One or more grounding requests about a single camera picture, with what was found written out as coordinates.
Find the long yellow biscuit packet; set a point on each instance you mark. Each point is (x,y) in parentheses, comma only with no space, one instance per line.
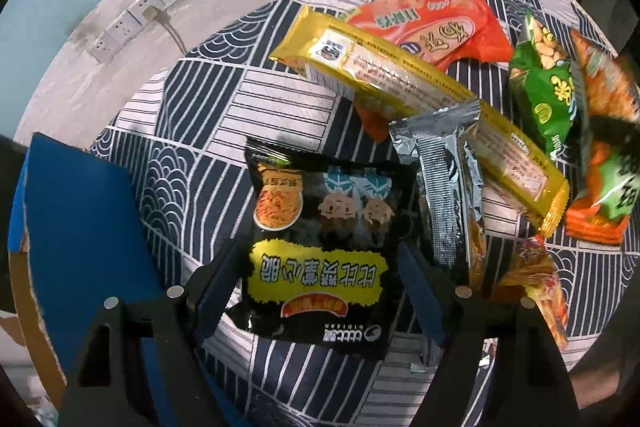
(390,67)

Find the orange and green snack packet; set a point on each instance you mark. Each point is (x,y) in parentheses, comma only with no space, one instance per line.
(605,187)

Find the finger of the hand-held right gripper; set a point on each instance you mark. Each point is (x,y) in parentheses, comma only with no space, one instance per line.
(615,129)

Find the red-orange snack packet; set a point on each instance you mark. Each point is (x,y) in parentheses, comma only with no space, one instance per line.
(450,22)

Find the silver and orange snack packet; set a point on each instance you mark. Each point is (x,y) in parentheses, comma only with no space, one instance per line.
(440,187)

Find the green pea snack packet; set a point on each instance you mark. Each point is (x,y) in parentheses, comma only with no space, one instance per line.
(545,97)

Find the black snack packet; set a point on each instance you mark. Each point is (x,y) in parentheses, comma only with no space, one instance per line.
(320,267)

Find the navy patterned tablecloth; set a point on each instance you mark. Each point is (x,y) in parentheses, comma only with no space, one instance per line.
(200,107)

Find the blue cardboard box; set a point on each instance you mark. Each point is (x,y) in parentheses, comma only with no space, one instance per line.
(90,227)

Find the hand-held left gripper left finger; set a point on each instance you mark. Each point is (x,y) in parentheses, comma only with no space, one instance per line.
(215,294)

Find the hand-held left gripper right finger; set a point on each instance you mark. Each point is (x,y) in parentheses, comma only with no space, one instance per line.
(421,302)

